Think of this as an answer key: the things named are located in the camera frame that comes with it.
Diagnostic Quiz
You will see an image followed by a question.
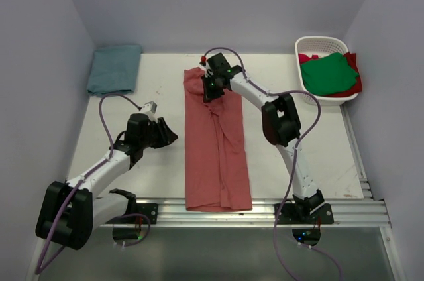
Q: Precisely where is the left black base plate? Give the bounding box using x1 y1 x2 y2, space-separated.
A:
124 203 158 227

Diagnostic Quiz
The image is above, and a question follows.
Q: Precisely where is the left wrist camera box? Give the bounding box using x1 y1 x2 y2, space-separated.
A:
139 101 157 121

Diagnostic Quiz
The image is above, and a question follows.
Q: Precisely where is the dark red t shirt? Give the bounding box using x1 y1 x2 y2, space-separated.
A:
297 51 362 99

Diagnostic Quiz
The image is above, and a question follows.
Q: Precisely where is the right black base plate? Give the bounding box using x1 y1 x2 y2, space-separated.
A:
274 202 335 225

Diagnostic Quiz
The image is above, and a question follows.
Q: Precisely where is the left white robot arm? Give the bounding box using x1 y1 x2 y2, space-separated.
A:
35 113 178 250

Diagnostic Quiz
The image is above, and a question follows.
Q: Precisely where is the purple cable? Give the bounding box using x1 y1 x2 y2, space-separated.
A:
34 93 146 275
204 45 345 281

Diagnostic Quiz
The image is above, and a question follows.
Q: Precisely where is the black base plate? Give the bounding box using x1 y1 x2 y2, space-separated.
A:
274 202 335 225
124 203 158 227

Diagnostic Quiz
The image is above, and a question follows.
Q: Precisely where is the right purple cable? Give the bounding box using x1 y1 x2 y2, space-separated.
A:
204 45 345 281

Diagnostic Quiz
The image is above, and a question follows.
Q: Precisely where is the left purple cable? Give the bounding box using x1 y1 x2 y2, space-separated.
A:
34 93 146 275

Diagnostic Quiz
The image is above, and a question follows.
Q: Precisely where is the salmon red t shirt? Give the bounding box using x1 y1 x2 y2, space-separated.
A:
183 68 252 212

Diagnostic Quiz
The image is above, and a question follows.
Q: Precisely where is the folded teal t shirt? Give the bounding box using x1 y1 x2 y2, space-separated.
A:
87 44 142 97

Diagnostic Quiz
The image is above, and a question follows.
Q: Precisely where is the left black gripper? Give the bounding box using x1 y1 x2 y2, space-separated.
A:
139 117 177 148

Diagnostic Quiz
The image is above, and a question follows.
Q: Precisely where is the green t shirt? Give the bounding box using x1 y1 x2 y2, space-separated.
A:
299 52 358 97

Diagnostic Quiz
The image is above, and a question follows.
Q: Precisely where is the aluminium frame rail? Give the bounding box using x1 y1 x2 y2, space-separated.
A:
25 151 398 281

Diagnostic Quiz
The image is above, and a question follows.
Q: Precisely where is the white plastic laundry basket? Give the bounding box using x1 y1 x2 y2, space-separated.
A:
294 36 358 106

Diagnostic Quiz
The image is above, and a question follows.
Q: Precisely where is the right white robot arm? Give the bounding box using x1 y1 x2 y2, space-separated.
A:
200 53 325 223

